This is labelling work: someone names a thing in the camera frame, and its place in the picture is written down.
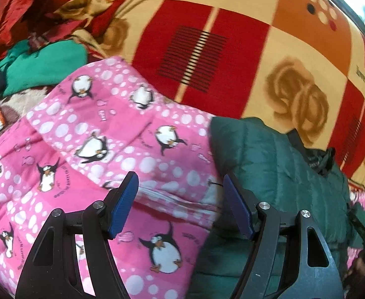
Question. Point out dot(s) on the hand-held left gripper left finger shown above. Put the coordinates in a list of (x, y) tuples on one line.
[(123, 205)]

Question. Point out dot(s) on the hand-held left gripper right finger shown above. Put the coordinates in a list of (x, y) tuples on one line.
[(237, 207)]

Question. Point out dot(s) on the green puffer jacket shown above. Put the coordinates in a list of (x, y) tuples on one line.
[(263, 162)]

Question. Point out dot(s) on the pink penguin print blanket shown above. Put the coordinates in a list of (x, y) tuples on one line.
[(107, 124)]

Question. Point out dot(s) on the cream brown fluffy cloth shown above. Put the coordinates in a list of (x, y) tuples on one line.
[(23, 99)]

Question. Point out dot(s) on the teal green cloth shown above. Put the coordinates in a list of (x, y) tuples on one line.
[(45, 65)]

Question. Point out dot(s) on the red orange rose print blanket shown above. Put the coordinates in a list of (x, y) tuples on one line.
[(248, 37)]

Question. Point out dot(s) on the red cloth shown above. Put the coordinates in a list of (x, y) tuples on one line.
[(14, 12)]

